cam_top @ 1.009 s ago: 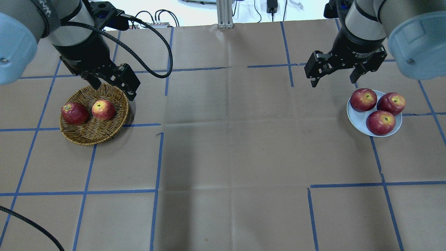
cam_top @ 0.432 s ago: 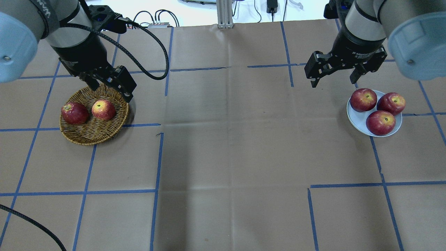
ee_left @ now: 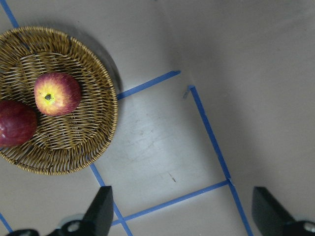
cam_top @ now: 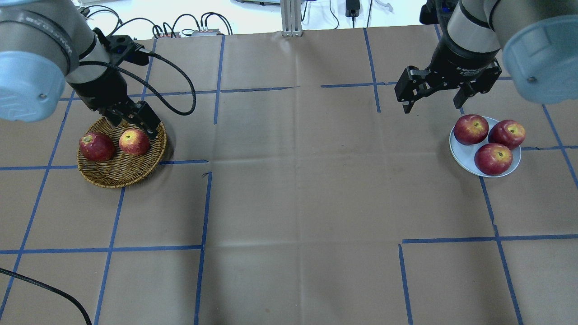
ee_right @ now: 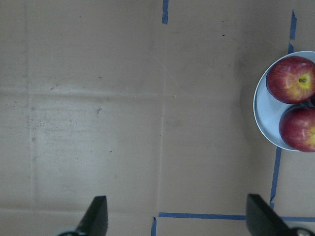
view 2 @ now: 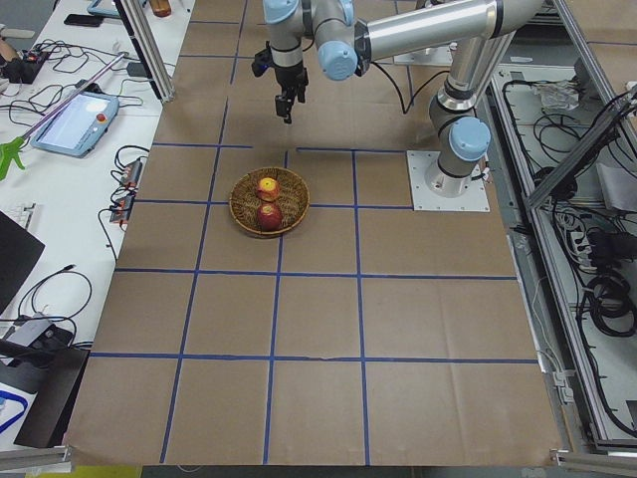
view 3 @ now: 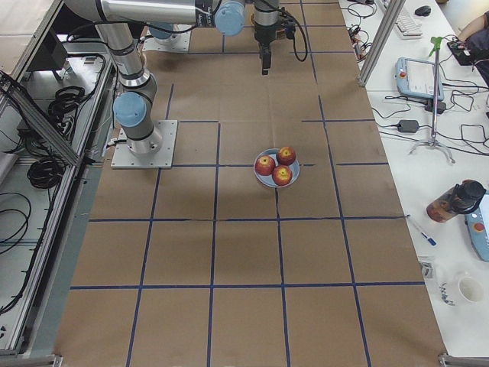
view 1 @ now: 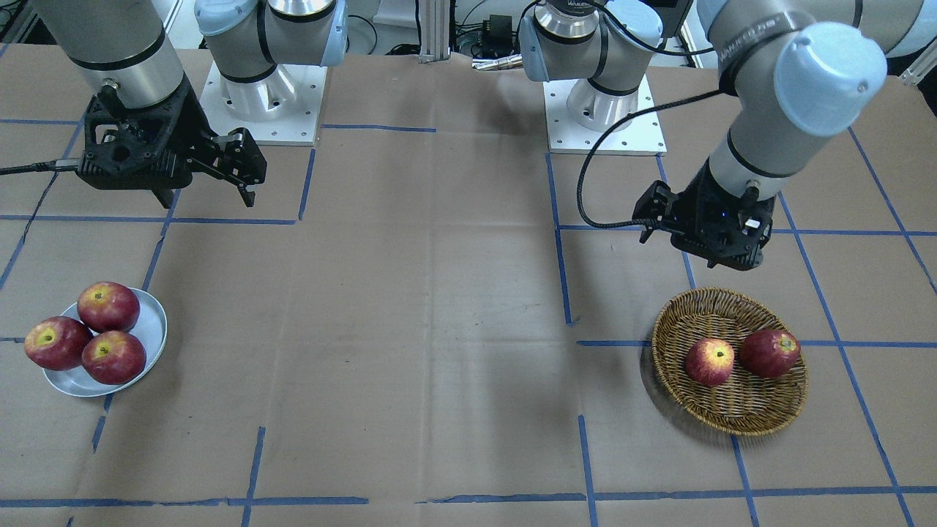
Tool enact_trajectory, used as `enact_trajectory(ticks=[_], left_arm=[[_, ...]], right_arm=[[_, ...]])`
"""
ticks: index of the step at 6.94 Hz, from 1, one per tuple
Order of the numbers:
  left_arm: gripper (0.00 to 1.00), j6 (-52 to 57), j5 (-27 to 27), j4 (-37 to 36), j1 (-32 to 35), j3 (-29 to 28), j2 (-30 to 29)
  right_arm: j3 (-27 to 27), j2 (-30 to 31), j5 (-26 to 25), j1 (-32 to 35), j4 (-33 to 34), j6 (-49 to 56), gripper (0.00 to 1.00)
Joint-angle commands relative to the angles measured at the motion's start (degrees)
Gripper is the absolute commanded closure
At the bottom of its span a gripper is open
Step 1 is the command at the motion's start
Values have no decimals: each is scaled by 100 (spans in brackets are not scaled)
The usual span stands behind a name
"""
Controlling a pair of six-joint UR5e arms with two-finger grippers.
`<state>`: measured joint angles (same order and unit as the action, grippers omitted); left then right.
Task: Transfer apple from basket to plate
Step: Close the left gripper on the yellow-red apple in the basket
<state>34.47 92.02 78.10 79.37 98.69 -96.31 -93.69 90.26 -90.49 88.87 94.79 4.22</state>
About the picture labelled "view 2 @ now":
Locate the black box on desk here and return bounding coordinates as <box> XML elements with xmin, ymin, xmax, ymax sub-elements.
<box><xmin>14</xmin><ymin>349</ymin><xmax>90</xmax><ymax>448</ymax></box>

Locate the green handled reacher tool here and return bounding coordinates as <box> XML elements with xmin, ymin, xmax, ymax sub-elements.
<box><xmin>0</xmin><ymin>52</ymin><xmax>127</xmax><ymax>180</ymax></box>

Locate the orange usb hub upper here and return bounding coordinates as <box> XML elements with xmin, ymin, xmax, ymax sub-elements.
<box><xmin>119</xmin><ymin>158</ymin><xmax>143</xmax><ymax>188</ymax></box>

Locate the black smartphone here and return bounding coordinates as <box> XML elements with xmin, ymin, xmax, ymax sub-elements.
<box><xmin>64</xmin><ymin>14</ymin><xmax>104</xmax><ymax>28</ymax></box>

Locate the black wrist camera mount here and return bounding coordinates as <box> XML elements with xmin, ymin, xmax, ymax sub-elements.
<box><xmin>251</xmin><ymin>41</ymin><xmax>274</xmax><ymax>78</ymax></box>

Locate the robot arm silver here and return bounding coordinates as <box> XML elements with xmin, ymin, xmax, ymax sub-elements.
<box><xmin>253</xmin><ymin>0</ymin><xmax>541</xmax><ymax>198</ymax></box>

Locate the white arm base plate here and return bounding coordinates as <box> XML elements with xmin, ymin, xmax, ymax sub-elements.
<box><xmin>406</xmin><ymin>150</ymin><xmax>491</xmax><ymax>213</ymax></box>

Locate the woven wicker basket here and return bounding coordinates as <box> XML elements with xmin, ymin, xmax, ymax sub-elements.
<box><xmin>229</xmin><ymin>167</ymin><xmax>310</xmax><ymax>237</ymax></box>

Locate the blue teach pendant tablet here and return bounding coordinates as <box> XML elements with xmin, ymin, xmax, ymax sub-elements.
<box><xmin>31</xmin><ymin>92</ymin><xmax>119</xmax><ymax>157</ymax></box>

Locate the orange usb hub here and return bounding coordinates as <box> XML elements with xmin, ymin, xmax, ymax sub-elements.
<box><xmin>119</xmin><ymin>158</ymin><xmax>143</xmax><ymax>188</ymax></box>
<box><xmin>109</xmin><ymin>194</ymin><xmax>134</xmax><ymax>226</ymax></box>

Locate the orange usb hub lower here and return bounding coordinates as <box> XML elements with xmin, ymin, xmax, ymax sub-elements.
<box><xmin>109</xmin><ymin>194</ymin><xmax>134</xmax><ymax>226</ymax></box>

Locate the dark red apple in basket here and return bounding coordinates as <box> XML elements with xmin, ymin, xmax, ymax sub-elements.
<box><xmin>257</xmin><ymin>202</ymin><xmax>283</xmax><ymax>232</ymax></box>

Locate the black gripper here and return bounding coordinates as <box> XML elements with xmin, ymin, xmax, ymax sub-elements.
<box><xmin>275</xmin><ymin>63</ymin><xmax>308</xmax><ymax>124</ymax></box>

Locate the black braided right cable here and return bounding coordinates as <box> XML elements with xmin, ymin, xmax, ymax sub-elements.
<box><xmin>367</xmin><ymin>60</ymin><xmax>452</xmax><ymax>115</ymax></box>

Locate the red yellow apple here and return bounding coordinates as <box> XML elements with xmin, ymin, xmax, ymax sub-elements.
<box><xmin>256</xmin><ymin>176</ymin><xmax>280</xmax><ymax>202</ymax></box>

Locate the black laptop corner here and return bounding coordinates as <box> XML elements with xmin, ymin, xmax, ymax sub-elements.
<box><xmin>0</xmin><ymin>213</ymin><xmax>45</xmax><ymax>312</ymax></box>

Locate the aluminium frame post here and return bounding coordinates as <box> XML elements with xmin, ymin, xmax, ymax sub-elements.
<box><xmin>114</xmin><ymin>0</ymin><xmax>175</xmax><ymax>104</ymax></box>

